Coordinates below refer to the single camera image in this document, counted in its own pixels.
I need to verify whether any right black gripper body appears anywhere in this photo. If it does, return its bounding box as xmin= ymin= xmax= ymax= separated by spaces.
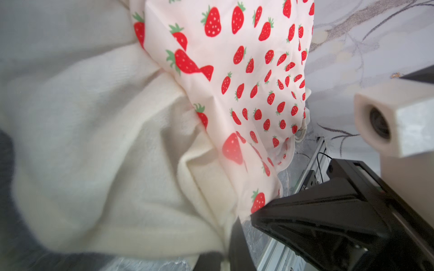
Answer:
xmin=250 ymin=159 xmax=434 ymax=271

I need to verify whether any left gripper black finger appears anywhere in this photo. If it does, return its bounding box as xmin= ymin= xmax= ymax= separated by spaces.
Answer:
xmin=193 ymin=219 xmax=257 ymax=271

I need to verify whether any strawberry print pillow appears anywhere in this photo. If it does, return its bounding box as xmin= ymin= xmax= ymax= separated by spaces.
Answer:
xmin=1 ymin=1 xmax=315 ymax=271

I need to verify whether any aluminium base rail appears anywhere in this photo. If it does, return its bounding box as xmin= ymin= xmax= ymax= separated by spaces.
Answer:
xmin=251 ymin=137 xmax=330 ymax=271

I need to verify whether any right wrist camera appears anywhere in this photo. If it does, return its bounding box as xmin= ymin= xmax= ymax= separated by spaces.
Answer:
xmin=354 ymin=79 xmax=434 ymax=158

